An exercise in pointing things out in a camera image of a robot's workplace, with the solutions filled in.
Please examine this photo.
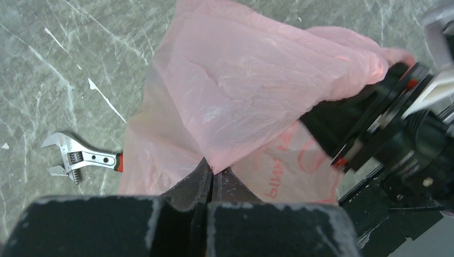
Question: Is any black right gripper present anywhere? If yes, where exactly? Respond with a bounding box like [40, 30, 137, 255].
[299, 63, 434, 172]

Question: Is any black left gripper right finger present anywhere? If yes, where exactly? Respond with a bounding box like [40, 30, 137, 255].
[206, 168, 361, 257]

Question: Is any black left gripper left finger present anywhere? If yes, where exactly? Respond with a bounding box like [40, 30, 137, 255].
[1, 160, 213, 256]

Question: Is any pink plastic bag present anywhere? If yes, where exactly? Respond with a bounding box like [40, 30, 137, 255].
[118, 1, 415, 204]

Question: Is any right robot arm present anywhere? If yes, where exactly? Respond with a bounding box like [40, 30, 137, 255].
[300, 63, 453, 214]

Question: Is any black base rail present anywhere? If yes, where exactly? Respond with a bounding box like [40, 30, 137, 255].
[339, 167, 443, 256]

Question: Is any red handled adjustable wrench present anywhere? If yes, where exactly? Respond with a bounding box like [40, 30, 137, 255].
[41, 132, 124, 185]

